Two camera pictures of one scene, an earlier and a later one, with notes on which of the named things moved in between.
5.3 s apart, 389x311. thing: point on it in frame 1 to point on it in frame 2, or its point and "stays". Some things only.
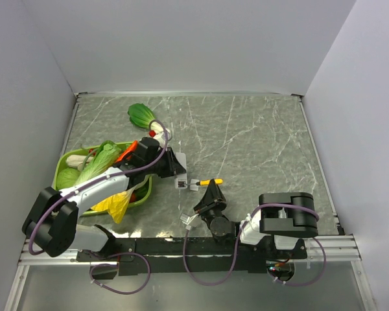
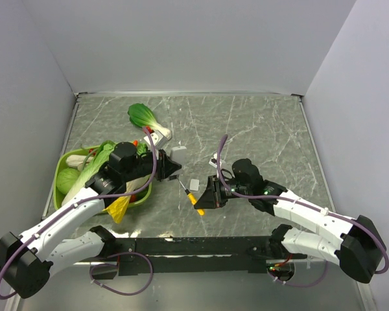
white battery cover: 194,186 stays
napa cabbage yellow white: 118,205 stays
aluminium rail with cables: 200,255 stays
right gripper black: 212,198 to 212,196
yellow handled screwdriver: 207,182 to 200,211
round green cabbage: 67,177 stays
